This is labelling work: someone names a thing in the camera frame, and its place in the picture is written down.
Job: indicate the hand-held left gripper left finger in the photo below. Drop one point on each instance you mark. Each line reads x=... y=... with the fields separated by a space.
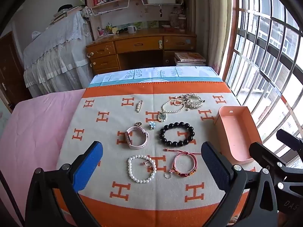
x=88 y=167

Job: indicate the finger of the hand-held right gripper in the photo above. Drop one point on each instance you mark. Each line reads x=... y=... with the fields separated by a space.
x=287 y=138
x=262 y=152

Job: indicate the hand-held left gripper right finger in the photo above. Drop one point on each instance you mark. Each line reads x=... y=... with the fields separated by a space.
x=214 y=167

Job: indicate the pink box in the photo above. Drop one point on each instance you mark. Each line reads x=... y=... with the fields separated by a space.
x=233 y=132

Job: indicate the pink watch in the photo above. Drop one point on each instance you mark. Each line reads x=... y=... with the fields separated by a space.
x=129 y=138

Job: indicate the silver leaf hair comb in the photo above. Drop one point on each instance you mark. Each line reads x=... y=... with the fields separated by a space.
x=194 y=102

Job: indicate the pearl bar pin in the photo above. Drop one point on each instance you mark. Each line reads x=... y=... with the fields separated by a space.
x=138 y=108

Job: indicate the orange patterned blanket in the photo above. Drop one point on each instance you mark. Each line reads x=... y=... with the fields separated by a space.
x=111 y=113

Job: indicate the pink bed sheet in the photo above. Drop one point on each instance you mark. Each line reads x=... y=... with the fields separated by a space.
x=35 y=134

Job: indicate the blue flower brooch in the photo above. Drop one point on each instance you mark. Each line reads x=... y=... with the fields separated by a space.
x=151 y=124

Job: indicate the blue printed bed sheet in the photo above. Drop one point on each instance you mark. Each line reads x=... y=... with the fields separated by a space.
x=113 y=75

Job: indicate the window with dark grille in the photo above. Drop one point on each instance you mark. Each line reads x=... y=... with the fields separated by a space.
x=265 y=43

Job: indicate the stack of large books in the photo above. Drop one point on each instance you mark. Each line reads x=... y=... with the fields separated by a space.
x=189 y=56

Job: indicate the white lace cover cloth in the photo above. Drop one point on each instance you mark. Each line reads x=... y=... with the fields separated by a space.
x=59 y=52

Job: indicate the brown wooden door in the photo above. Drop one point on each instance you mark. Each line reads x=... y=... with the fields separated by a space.
x=9 y=71

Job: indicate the wooden desk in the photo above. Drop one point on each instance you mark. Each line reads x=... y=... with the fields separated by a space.
x=137 y=45

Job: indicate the beige curtain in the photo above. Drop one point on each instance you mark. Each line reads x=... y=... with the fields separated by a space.
x=213 y=28

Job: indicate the white hook hanger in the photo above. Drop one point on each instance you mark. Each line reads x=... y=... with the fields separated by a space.
x=160 y=43

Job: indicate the pen holder with pens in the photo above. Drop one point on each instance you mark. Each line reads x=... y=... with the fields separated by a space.
x=109 y=29

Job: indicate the yellow toy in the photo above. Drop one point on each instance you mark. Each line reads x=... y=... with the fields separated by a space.
x=114 y=30

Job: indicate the white small object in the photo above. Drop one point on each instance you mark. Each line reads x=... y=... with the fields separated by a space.
x=35 y=34

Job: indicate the white mug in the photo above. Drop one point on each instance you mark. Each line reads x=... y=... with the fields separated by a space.
x=131 y=29

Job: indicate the floral patterned container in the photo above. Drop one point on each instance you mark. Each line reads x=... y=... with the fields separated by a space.
x=175 y=20

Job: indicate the pile of books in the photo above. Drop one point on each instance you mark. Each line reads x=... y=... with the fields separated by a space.
x=61 y=15

